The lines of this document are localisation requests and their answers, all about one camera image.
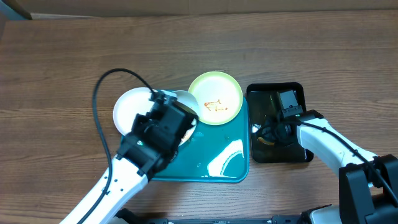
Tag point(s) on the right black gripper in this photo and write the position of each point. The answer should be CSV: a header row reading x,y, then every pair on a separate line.
x,y
267,132

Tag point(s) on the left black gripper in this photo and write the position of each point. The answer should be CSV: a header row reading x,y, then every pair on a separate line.
x,y
140,122

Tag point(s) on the green and yellow sponge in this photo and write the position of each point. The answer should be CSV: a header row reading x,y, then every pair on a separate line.
x,y
262,140

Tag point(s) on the white plate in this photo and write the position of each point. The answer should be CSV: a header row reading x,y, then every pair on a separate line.
x,y
131,103
188,100

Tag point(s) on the white plate front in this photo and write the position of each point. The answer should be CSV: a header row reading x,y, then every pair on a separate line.
x,y
188,100

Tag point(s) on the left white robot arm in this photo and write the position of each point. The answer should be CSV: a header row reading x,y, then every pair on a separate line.
x,y
128,172

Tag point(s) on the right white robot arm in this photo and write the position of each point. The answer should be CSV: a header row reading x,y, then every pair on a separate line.
x,y
367,182

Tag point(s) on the black water tray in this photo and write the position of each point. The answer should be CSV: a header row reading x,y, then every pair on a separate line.
x,y
268,105

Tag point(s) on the teal plastic tray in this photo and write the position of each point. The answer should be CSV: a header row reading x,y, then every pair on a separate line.
x,y
213,153

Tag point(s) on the green rimmed plate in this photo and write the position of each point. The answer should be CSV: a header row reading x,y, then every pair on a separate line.
x,y
219,96

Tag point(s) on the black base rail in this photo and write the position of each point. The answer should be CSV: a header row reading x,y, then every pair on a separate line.
x,y
125,216

